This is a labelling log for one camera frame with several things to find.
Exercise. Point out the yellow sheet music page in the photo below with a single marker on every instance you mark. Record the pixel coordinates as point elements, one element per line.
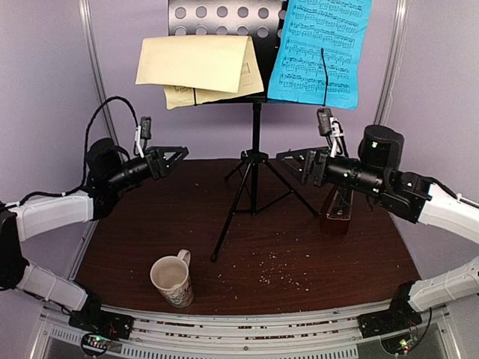
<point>195,69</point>

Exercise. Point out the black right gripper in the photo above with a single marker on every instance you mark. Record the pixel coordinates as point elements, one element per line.
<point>314,167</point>

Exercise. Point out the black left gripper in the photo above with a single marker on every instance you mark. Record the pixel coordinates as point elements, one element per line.
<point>156,156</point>

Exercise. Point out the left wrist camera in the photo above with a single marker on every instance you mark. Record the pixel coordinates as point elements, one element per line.
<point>142,135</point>

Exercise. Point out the white ceramic mug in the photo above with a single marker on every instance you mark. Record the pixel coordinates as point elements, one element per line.
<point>171,277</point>

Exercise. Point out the aluminium corner post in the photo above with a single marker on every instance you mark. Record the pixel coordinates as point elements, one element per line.
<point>88,31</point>
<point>380,59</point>

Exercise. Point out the blue sheet music page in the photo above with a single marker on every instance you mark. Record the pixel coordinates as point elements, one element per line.
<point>319,53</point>

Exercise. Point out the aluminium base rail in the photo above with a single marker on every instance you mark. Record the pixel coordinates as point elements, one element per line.
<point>331,333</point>

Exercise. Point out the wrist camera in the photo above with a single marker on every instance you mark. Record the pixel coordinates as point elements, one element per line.
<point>330,128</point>
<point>142,135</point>

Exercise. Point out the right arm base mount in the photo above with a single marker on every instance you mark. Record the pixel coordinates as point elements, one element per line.
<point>396,329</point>

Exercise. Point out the black music stand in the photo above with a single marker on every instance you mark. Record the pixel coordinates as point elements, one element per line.
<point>262,21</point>

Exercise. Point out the red wooden metronome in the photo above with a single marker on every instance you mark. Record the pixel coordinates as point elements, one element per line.
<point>336,212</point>

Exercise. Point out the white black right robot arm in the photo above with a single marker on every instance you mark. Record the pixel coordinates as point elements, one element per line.
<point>408,195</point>

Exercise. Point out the left aluminium corner post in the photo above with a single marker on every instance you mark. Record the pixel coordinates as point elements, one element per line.
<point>88,31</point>

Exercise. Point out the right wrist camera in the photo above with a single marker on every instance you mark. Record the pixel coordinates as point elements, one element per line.
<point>330,128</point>

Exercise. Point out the right aluminium corner post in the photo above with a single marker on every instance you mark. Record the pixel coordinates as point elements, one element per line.
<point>380,59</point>

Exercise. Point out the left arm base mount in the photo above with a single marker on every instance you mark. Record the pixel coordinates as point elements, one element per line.
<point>103,330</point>

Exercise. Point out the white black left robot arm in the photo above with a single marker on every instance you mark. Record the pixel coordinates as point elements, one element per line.
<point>108,178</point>

